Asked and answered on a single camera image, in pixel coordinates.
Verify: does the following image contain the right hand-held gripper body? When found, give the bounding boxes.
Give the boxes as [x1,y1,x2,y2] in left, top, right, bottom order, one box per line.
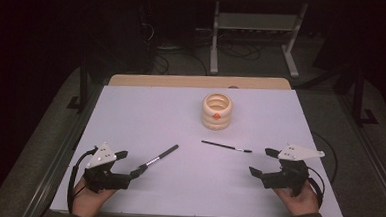
[261,141,326,199]

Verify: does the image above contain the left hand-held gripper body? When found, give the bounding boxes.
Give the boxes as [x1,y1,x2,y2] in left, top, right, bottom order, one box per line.
[81,141,134,195]

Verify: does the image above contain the black marker pen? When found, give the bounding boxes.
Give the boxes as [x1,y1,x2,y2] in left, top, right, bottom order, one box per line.
[142,142,180,172]

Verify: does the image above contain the thin black pen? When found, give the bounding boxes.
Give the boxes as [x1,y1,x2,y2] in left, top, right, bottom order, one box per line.
[200,140,253,154]

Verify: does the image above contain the cream ribbed pen holder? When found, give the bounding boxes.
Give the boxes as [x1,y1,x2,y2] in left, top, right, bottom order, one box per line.
[200,91,234,132]

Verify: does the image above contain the person's right hand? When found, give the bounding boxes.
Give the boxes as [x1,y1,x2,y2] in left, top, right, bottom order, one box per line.
[272,179,321,217]

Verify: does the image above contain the person's left hand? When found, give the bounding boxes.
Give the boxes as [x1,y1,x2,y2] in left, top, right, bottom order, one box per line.
[71,176,117,217]

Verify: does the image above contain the white board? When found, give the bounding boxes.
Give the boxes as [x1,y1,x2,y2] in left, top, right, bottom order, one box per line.
[48,76,352,217]

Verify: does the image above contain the black metal stand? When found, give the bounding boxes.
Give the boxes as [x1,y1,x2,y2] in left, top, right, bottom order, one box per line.
[350,67,382,128]
[66,56,91,113]

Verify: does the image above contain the wooden table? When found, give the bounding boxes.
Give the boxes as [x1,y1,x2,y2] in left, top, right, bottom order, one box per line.
[107,68,293,96]

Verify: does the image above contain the grey metal stand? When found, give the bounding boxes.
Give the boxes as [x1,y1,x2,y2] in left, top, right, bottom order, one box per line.
[208,0,310,79]

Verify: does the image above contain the right hand-held gripper cable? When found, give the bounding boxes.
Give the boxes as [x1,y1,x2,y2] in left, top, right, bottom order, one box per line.
[304,131,341,209]

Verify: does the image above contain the hand-held gripper cable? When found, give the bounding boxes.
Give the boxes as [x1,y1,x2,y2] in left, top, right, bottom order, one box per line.
[304,131,341,209]
[66,144,99,216]

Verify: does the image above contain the left hand-held gripper cable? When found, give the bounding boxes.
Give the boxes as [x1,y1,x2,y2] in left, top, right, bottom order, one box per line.
[66,144,99,216]

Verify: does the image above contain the black floor cables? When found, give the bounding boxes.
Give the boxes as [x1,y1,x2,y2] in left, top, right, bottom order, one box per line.
[151,35,263,80]

